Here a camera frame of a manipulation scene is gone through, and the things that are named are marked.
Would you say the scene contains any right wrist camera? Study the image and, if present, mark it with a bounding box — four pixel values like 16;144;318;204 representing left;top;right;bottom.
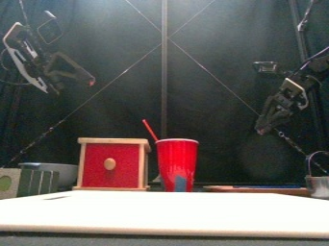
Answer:
251;61;279;75

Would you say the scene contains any blue toy utensil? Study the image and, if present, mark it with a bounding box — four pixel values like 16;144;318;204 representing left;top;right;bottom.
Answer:
233;184;301;189

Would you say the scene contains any blue-grey bowl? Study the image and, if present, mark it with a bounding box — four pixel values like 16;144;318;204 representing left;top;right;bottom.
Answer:
16;161;80;188

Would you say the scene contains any wooden box with red drawer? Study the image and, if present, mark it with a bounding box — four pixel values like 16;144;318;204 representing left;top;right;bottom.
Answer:
72;137;151;192

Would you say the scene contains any red plastic cup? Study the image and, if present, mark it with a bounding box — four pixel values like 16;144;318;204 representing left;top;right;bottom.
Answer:
154;137;201;193

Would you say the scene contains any white cutting board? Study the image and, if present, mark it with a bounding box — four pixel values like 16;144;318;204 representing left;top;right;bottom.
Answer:
0;191;329;240

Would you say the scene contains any vertical metal frame pole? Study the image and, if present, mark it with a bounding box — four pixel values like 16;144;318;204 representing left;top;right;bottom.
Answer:
159;0;168;139

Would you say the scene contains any small metal pot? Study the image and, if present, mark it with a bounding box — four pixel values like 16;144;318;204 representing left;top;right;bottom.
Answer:
305;150;329;200

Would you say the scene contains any thin diagonal brace wire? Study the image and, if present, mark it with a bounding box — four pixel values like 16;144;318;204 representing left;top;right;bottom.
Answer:
122;0;329;176
0;0;217;169

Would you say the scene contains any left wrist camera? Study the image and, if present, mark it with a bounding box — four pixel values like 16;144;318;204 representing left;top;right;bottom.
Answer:
36;10;64;45

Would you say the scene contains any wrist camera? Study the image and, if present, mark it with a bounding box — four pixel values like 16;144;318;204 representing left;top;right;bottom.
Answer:
36;10;64;45
251;61;279;75

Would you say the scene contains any black marker pen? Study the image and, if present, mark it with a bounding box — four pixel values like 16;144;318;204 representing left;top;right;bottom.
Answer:
43;195;71;201

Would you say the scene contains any pink wooden tray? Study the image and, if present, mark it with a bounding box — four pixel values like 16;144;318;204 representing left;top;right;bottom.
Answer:
203;184;312;197

